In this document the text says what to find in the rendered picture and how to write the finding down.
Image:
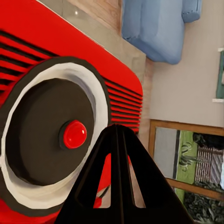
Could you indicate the coffee table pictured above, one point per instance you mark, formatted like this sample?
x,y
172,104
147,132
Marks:
x,y
130,55

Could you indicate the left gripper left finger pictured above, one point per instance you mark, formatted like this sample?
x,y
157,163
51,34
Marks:
x,y
78,207

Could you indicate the sofa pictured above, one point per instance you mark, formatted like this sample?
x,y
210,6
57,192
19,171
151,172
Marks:
x,y
156,27

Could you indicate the door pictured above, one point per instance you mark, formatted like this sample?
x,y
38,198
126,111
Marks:
x,y
191,158

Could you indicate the radio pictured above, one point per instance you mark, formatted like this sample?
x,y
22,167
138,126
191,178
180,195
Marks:
x,y
58,90

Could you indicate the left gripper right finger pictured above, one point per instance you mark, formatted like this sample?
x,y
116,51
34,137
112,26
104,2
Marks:
x,y
162,206

